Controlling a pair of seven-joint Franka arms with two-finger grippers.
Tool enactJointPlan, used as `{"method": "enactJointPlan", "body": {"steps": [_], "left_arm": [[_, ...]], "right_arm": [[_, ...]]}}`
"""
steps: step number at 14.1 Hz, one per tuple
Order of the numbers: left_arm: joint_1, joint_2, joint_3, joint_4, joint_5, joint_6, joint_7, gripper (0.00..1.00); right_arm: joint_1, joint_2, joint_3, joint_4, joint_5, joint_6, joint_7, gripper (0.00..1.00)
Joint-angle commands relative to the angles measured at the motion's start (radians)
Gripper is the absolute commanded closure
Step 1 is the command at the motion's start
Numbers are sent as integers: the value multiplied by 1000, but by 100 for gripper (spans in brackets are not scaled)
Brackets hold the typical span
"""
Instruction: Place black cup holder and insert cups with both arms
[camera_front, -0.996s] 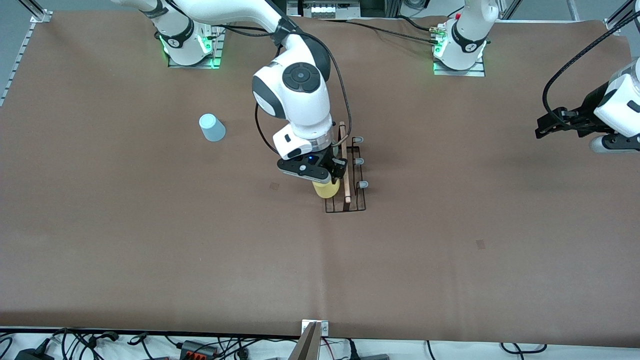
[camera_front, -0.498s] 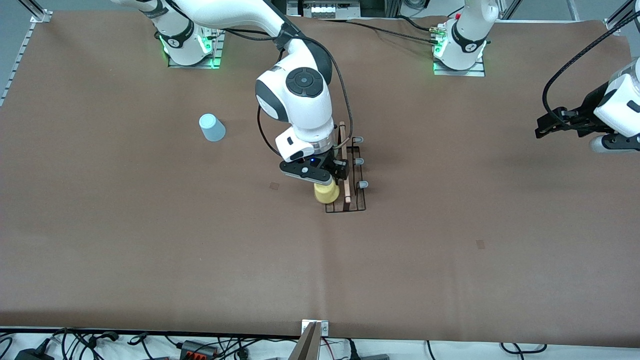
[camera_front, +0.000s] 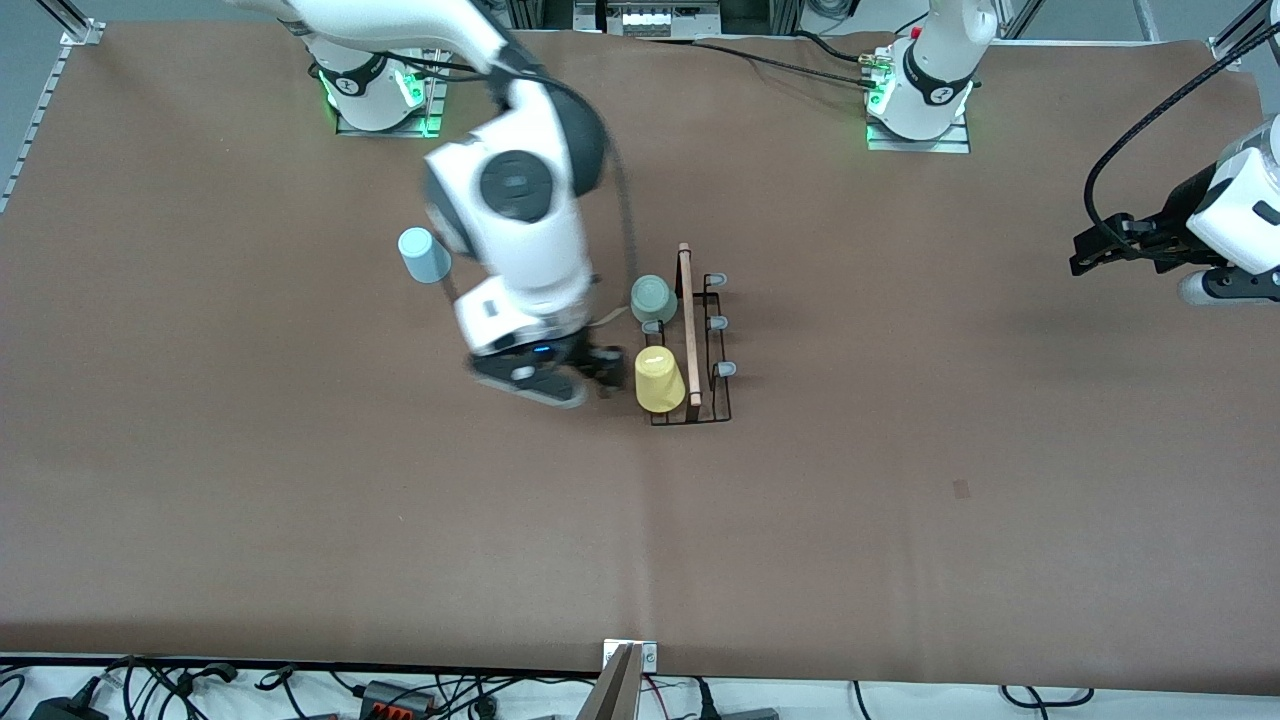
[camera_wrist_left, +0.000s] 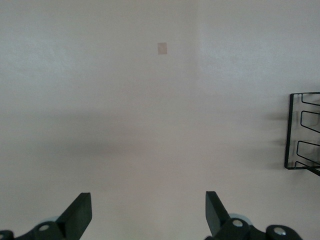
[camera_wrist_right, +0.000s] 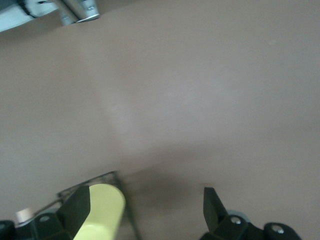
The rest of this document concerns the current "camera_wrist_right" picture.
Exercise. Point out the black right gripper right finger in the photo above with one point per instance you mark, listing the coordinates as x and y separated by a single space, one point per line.
215 217

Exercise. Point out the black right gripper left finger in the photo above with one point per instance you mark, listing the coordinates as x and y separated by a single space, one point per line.
73 215

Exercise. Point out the yellow plastic cup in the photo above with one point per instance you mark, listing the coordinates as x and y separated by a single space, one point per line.
106 207

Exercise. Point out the aluminium profile post with bracket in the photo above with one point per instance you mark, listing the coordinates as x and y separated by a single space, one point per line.
82 10

